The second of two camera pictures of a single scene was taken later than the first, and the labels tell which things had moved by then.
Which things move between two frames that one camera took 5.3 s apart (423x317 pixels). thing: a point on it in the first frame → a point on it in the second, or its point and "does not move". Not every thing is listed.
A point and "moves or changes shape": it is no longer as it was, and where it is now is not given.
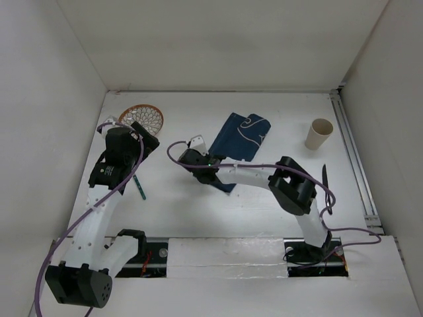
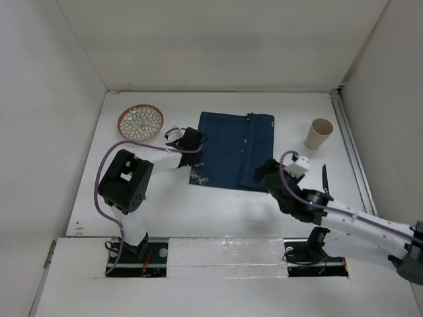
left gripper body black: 133,156 → 195,158
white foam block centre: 229,257 does not move
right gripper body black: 199,175 → 271,166
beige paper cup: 319,131 does not move
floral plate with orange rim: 147,115 does not move
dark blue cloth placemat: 240,137 moves or changes shape
